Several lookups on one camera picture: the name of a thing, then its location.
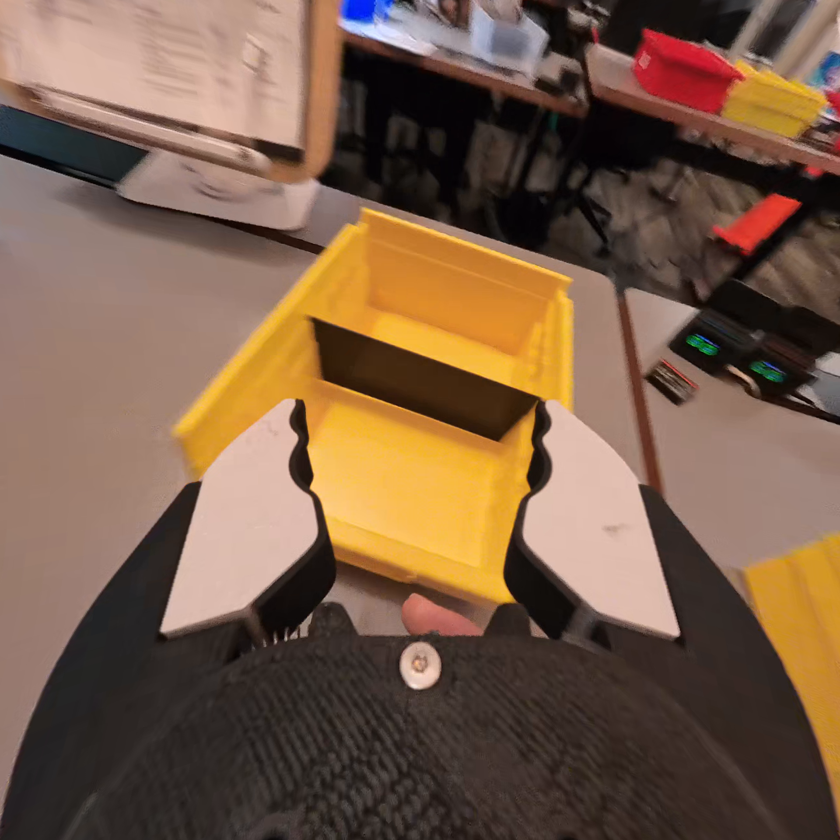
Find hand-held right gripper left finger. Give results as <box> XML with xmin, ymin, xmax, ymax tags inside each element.
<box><xmin>159</xmin><ymin>399</ymin><xmax>337</xmax><ymax>641</ymax></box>

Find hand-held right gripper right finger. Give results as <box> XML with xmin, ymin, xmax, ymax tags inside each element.
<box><xmin>504</xmin><ymin>400</ymin><xmax>681</xmax><ymax>642</ymax></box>

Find yellow divided storage bin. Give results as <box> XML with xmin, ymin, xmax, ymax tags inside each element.
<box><xmin>172</xmin><ymin>209</ymin><xmax>575</xmax><ymax>605</ymax></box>

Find grey desk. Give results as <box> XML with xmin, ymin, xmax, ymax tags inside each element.
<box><xmin>0</xmin><ymin>154</ymin><xmax>840</xmax><ymax>840</ymax></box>

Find person's right hand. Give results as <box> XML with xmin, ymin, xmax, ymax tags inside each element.
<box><xmin>402</xmin><ymin>593</ymin><xmax>484</xmax><ymax>637</ymax></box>

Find small black striped item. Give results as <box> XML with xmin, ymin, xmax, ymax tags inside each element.
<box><xmin>646</xmin><ymin>360</ymin><xmax>700</xmax><ymax>404</ymax></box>

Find black device green display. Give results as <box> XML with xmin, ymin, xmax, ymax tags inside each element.
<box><xmin>745</xmin><ymin>354</ymin><xmax>818</xmax><ymax>401</ymax></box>
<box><xmin>669</xmin><ymin>308</ymin><xmax>756</xmax><ymax>375</ymax></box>

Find black bin divider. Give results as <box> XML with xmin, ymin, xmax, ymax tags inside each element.
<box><xmin>310</xmin><ymin>318</ymin><xmax>540</xmax><ymax>442</ymax></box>

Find large yellow storage bin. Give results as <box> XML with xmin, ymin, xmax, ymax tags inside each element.
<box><xmin>745</xmin><ymin>535</ymin><xmax>840</xmax><ymax>808</ymax></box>

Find orange plastic part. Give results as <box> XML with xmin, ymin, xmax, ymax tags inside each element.
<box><xmin>714</xmin><ymin>195</ymin><xmax>803</xmax><ymax>257</ymax></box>

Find small yellow storage bin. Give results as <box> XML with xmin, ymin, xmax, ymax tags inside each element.
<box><xmin>722</xmin><ymin>62</ymin><xmax>828</xmax><ymax>139</ymax></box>

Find printed instruction sheet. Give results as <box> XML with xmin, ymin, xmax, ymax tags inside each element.
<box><xmin>0</xmin><ymin>0</ymin><xmax>309</xmax><ymax>148</ymax></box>

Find wooden background table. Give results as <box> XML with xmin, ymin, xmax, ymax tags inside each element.
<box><xmin>341</xmin><ymin>20</ymin><xmax>840</xmax><ymax>175</ymax></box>

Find white box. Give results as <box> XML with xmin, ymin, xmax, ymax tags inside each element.
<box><xmin>469</xmin><ymin>7</ymin><xmax>549</xmax><ymax>73</ymax></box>

